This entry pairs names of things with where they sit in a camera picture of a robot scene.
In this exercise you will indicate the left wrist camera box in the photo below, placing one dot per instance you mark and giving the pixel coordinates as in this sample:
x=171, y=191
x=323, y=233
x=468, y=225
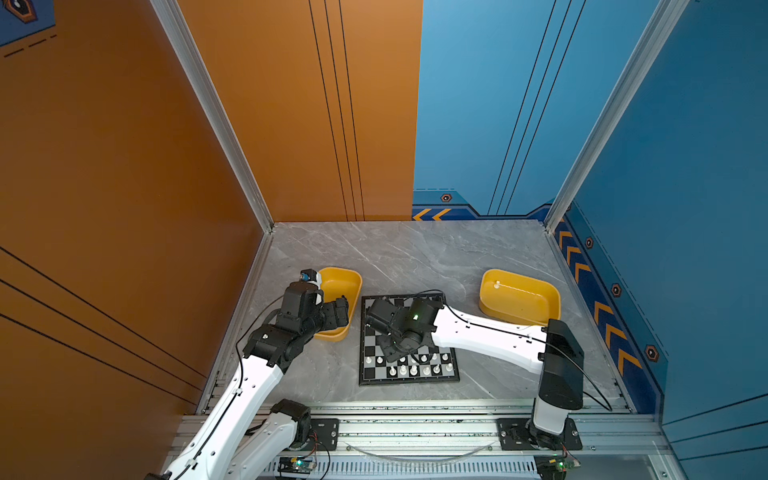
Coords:
x=311, y=276

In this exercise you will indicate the right green circuit board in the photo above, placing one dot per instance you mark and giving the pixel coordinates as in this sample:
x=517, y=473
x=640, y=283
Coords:
x=555, y=468

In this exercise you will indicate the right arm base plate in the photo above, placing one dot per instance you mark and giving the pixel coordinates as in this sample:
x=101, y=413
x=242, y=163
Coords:
x=519, y=434

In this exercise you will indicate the yellow right plastic tray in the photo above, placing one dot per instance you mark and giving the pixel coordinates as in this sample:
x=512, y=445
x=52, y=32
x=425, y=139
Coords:
x=520, y=300

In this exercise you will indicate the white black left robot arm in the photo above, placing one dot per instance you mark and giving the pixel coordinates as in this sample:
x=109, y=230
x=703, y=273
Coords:
x=221, y=449

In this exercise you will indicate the aluminium corner post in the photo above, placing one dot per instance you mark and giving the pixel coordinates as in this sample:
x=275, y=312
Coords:
x=652, y=40
x=176, y=29

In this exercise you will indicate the black white chess board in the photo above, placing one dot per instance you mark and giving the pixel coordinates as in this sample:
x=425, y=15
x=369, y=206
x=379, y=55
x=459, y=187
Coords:
x=429, y=364

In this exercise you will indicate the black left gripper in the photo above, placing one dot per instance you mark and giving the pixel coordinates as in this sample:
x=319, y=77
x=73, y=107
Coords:
x=341, y=309

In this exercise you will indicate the aluminium front rail frame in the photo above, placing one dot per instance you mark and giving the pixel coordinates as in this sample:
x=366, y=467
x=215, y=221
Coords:
x=459, y=440

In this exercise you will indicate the aluminium corner post right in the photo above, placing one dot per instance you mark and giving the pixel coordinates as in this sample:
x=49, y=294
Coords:
x=652, y=40

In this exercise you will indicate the green circuit board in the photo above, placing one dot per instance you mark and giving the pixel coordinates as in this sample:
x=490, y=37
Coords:
x=296, y=467
x=555, y=468

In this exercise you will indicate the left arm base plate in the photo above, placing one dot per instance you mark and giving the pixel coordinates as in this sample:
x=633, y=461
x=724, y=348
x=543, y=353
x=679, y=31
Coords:
x=323, y=432

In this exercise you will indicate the left green circuit board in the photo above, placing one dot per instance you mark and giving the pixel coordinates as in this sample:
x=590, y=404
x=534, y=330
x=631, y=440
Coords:
x=296, y=467

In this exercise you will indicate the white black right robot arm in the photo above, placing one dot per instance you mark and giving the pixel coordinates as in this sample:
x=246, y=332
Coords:
x=551, y=352

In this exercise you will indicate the aluminium corner post left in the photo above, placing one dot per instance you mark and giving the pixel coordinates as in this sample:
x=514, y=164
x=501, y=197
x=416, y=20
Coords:
x=176, y=29

